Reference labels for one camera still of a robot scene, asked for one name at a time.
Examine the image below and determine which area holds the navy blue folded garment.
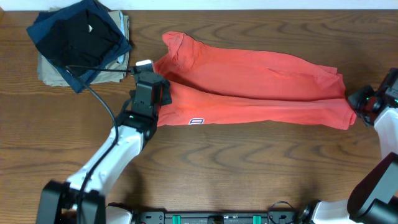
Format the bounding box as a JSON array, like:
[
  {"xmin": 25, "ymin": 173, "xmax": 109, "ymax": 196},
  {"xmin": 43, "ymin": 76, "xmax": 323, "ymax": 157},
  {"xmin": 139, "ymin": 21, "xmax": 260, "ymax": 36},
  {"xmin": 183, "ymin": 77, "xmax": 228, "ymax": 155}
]
[{"xmin": 27, "ymin": 1, "xmax": 132, "ymax": 93}]

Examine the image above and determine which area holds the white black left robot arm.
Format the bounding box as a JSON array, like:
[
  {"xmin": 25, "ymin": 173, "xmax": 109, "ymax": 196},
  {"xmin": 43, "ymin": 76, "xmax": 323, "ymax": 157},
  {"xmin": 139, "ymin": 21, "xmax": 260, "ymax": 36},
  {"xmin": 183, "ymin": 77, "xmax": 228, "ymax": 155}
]
[{"xmin": 36, "ymin": 72, "xmax": 171, "ymax": 224}]

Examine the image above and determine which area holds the khaki folded garment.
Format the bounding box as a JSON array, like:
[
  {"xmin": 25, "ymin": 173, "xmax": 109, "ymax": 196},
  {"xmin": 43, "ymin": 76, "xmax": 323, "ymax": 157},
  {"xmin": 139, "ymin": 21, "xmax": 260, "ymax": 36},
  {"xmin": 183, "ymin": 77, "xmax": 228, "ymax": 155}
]
[{"xmin": 37, "ymin": 11, "xmax": 130, "ymax": 86}]

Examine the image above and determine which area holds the black folded garment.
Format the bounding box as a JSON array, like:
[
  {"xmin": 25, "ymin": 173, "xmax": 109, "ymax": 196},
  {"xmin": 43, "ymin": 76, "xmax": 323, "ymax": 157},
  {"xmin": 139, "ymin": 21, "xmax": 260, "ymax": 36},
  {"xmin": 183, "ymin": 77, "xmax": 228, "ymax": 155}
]
[{"xmin": 35, "ymin": 10, "xmax": 121, "ymax": 75}]

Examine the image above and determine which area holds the light blue folded garment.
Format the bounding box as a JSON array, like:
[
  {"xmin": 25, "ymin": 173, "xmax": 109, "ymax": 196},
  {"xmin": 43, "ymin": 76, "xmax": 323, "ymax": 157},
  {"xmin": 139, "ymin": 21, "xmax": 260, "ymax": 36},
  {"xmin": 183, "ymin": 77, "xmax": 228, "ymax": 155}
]
[{"xmin": 116, "ymin": 18, "xmax": 126, "ymax": 65}]

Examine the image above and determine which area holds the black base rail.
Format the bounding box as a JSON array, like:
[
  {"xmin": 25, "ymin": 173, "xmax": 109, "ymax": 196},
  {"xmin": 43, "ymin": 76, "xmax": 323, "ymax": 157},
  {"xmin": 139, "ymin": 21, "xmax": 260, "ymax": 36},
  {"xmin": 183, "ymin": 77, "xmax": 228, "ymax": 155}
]
[{"xmin": 105, "ymin": 210, "xmax": 299, "ymax": 224}]

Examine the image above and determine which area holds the red printed t-shirt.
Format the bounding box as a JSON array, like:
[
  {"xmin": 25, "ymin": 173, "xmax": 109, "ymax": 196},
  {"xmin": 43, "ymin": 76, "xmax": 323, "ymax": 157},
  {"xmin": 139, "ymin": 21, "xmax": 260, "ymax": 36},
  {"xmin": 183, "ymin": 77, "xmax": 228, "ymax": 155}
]
[{"xmin": 155, "ymin": 32, "xmax": 356, "ymax": 130}]

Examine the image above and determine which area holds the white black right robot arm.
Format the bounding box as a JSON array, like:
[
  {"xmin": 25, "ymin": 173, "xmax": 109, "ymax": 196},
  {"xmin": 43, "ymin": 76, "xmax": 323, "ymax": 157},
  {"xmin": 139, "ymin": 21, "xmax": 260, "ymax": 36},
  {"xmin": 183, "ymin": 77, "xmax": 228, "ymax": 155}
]
[{"xmin": 297, "ymin": 84, "xmax": 397, "ymax": 224}]

